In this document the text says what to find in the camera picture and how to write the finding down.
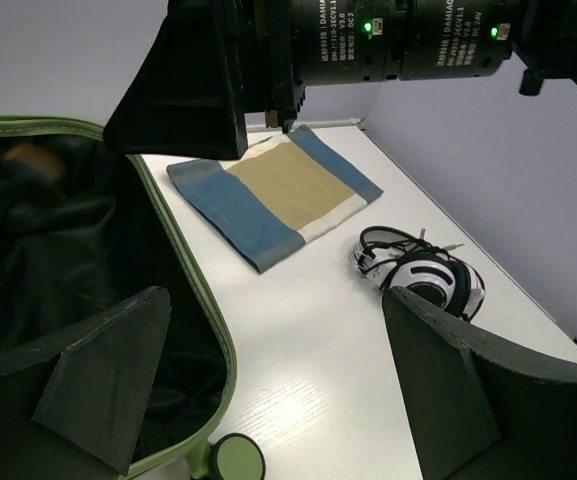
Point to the blue tan cloth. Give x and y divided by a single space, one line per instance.
285 192

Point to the white black headphones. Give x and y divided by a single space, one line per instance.
389 257

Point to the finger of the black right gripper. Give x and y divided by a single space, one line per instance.
187 97

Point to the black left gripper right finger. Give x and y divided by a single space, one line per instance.
480 406

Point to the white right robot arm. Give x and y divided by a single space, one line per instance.
350 42

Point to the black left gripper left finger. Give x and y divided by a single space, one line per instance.
72 402

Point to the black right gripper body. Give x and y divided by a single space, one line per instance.
256 39

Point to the green hard-shell suitcase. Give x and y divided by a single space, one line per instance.
83 228

